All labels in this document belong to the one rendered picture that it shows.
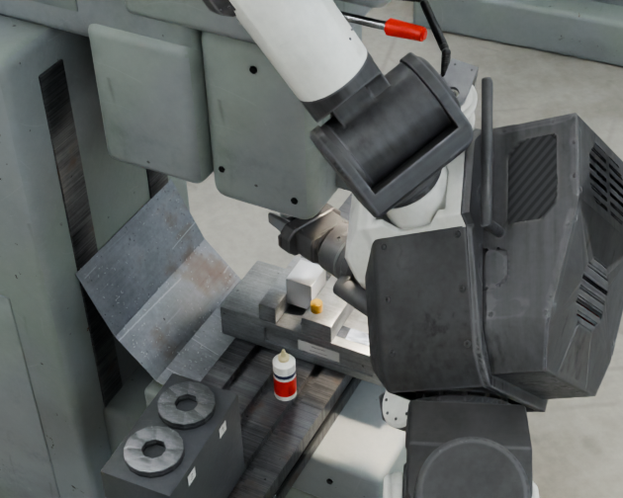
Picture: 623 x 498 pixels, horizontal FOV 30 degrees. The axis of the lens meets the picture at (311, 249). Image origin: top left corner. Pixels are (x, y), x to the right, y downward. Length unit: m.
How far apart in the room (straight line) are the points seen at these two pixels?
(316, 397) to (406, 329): 0.76
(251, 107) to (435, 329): 0.57
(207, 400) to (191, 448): 0.09
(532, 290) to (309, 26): 0.38
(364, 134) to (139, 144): 0.71
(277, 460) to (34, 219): 0.58
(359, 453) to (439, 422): 0.84
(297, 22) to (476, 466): 0.48
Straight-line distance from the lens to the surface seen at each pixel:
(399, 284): 1.33
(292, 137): 1.73
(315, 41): 1.19
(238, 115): 1.76
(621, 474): 3.25
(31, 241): 2.02
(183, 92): 1.77
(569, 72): 4.82
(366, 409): 2.16
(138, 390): 2.39
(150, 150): 1.88
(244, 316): 2.13
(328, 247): 1.86
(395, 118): 1.25
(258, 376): 2.11
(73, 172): 2.03
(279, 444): 2.00
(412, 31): 1.53
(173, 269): 2.30
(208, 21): 1.68
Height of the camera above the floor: 2.45
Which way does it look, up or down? 40 degrees down
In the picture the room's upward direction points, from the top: 2 degrees counter-clockwise
